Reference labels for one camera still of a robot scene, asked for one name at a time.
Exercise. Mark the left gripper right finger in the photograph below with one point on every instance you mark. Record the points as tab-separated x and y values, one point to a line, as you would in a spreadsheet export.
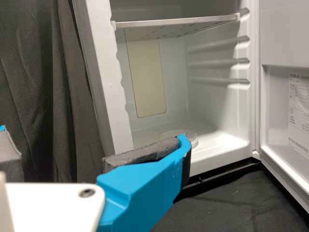
144	183

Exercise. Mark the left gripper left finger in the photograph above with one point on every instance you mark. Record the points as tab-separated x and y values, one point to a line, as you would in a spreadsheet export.
9	157

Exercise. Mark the white incubator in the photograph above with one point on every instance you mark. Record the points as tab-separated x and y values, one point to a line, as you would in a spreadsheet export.
217	108

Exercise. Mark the incubator door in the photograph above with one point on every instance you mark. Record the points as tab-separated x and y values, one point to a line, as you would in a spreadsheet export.
277	36

